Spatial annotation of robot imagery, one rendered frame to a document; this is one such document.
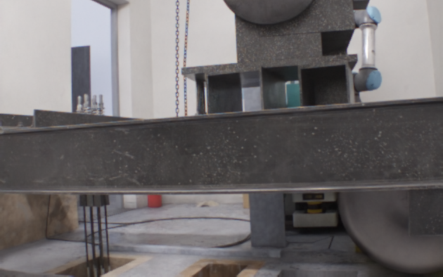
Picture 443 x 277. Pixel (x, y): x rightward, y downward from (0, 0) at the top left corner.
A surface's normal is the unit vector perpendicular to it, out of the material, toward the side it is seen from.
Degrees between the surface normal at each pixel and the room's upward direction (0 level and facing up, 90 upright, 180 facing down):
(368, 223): 90
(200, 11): 90
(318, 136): 90
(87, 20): 90
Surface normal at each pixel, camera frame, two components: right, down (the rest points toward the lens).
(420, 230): -0.32, -0.04
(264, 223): -0.09, -0.04
